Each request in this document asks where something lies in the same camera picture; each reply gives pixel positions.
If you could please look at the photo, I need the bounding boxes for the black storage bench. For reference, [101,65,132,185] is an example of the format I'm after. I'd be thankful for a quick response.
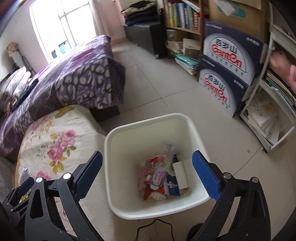
[124,21,167,59]

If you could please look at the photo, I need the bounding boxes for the crushed clear plastic bottle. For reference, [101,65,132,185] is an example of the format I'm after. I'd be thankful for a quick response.
[150,142,174,191]

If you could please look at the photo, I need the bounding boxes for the white plastic trash bin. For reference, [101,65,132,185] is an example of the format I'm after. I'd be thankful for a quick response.
[104,113,210,220]

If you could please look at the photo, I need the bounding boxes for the lower Ganten water box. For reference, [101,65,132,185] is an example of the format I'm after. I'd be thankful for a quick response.
[199,56,249,116]

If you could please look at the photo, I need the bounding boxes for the person's hand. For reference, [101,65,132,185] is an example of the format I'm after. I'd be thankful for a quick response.
[269,51,296,92]

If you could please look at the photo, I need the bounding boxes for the red snack bag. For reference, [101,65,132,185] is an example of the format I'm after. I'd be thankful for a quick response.
[136,155,167,201]

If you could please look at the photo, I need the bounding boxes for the blue white carton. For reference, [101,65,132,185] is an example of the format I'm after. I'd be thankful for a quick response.
[166,175,180,196]

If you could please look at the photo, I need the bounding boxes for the folded clothes pile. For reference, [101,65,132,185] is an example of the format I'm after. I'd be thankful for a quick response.
[121,1,159,27]

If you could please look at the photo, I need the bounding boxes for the upper Ganten water box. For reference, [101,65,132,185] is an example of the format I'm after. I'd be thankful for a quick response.
[203,21,263,85]

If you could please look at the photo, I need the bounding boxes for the white metal shelf rack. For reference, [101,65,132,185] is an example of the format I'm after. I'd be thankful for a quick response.
[239,1,295,153]

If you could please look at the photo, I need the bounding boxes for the ganten water box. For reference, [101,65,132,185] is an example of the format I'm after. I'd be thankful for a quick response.
[203,21,263,85]
[199,56,249,116]

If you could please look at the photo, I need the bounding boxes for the white small box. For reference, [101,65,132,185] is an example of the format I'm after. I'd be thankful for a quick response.
[173,161,189,189]

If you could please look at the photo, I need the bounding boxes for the wicker basket on stand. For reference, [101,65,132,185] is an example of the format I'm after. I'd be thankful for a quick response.
[6,42,36,75]

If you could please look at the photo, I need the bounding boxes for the black cable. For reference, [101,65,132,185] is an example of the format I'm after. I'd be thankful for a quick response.
[135,218,174,241]

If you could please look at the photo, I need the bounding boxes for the brown cardboard box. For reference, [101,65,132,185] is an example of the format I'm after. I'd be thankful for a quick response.
[208,1,269,43]

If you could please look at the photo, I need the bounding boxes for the floral cream blanket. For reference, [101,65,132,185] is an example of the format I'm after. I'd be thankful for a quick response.
[15,105,114,240]

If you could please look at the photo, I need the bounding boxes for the purple patterned bedspread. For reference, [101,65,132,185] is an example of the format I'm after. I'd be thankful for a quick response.
[1,35,125,157]

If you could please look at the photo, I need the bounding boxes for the stacked patterned pillows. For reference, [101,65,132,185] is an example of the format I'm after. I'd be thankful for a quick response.
[1,66,31,113]

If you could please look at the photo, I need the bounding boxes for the wooden bookshelf with books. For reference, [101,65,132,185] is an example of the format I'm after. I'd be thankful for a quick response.
[163,1,205,76]

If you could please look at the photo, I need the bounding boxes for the dark navy garment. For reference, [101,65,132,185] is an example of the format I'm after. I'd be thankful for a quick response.
[11,78,39,113]

